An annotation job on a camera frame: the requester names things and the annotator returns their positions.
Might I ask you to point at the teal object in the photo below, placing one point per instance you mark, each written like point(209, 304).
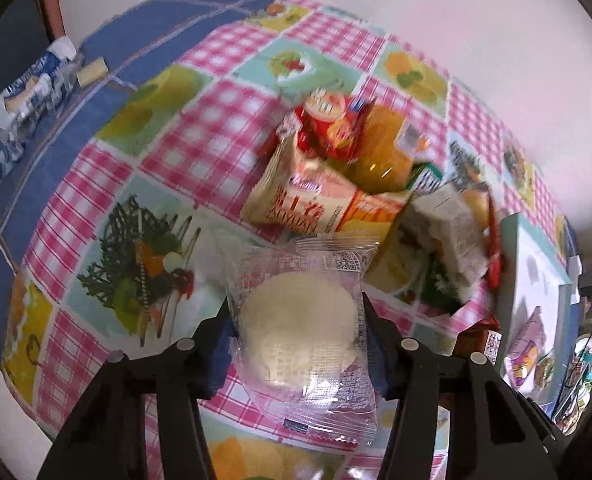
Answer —
point(588, 365)

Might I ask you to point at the small pale yellow block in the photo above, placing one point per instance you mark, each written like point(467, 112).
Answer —
point(91, 71)

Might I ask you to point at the yellow orange jelly packet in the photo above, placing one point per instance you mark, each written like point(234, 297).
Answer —
point(376, 150)

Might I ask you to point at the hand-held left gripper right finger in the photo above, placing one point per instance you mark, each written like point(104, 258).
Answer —
point(376, 360)

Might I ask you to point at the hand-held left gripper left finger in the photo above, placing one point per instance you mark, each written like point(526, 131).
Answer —
point(220, 355)

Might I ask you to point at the blue tablecloth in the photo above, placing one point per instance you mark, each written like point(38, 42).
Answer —
point(125, 35)

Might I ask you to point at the blue white biscuit packet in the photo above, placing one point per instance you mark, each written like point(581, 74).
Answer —
point(35, 85)

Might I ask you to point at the beige snack bag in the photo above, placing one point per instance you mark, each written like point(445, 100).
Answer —
point(301, 195)

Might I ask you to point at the small red packet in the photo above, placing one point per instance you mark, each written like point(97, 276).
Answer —
point(481, 340)

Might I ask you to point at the reddish brown board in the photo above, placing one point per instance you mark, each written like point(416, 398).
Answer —
point(50, 0)

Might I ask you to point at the dark blue panel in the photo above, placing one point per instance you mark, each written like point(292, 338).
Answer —
point(15, 40)

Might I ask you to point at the small white carton box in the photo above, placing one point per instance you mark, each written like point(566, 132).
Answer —
point(446, 225)

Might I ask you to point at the yellow green snack bag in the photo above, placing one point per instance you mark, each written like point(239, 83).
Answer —
point(401, 265)

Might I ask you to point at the purple snack packet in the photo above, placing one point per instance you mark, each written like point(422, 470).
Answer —
point(526, 340)

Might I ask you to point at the blue checkered wrapper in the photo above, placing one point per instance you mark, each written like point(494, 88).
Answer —
point(0, 162)

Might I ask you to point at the clear round pastry packet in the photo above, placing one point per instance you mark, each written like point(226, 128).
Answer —
point(296, 320)

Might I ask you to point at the light green tray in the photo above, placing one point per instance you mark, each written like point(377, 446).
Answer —
point(536, 260)

